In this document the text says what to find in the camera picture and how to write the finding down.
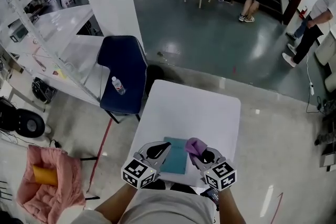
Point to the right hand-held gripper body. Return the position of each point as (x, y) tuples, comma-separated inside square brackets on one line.
[(220, 175)]

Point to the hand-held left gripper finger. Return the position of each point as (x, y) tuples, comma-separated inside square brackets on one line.
[(160, 153), (153, 147)]

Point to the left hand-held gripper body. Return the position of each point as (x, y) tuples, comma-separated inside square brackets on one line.
[(136, 173)]

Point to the blue notebook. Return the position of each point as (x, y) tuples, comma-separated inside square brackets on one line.
[(176, 160)]

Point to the purple cloth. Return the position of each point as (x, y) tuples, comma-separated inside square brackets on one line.
[(194, 145)]

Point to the person's left forearm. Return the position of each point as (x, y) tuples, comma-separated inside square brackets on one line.
[(115, 204)]

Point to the person's right forearm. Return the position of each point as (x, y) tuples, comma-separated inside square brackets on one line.
[(231, 207)]

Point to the black waist box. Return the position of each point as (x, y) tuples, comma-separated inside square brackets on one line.
[(211, 195)]

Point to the person's black trousers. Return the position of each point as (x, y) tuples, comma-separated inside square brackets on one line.
[(178, 187)]

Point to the red floor tape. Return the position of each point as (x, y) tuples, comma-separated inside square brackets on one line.
[(101, 150), (277, 207)]

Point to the person's white shirt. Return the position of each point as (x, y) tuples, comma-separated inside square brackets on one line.
[(162, 209)]

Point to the white tablecloth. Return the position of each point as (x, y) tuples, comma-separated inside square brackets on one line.
[(194, 112)]

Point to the clear plastic water bottle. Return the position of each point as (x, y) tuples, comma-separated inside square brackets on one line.
[(118, 86)]

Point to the pink cushioned chair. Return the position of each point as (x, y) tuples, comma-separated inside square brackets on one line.
[(60, 191)]

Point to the black charger plug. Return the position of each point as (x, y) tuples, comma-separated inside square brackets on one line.
[(55, 143)]

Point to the dark blue chair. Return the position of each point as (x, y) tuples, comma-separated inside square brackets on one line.
[(123, 65)]

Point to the orange cylinder pillow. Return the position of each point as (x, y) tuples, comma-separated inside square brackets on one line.
[(44, 175)]

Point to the white flat box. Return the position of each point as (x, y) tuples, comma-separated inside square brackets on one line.
[(328, 161)]

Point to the black round device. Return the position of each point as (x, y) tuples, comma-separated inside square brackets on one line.
[(30, 124)]

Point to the white power strip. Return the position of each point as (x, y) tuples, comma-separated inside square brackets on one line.
[(312, 88)]

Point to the black bag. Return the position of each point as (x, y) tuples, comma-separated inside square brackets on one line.
[(43, 90)]

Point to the white curved counter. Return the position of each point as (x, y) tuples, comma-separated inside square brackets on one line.
[(326, 49)]

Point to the white metal shelf rack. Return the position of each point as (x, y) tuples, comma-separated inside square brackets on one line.
[(60, 21)]

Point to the red fire extinguisher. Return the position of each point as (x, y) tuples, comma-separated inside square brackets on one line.
[(303, 11)]

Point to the grey box device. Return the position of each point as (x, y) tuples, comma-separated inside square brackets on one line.
[(18, 34)]

